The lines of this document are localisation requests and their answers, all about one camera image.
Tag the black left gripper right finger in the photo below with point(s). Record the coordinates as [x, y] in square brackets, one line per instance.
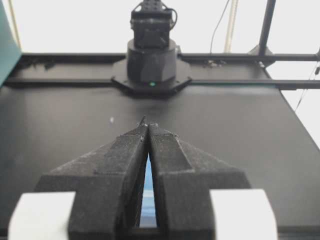
[183, 176]

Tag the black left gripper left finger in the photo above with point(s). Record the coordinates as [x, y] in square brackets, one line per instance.
[108, 183]

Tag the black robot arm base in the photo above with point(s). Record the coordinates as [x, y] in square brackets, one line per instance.
[152, 65]

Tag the blue towel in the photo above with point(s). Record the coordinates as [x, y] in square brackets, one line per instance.
[148, 209]

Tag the teal panel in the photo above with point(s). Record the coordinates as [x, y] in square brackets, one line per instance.
[10, 52]

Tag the black aluminium frame rail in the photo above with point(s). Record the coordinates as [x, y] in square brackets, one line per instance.
[110, 70]

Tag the black vertical frame post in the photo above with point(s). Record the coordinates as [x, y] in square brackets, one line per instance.
[266, 26]

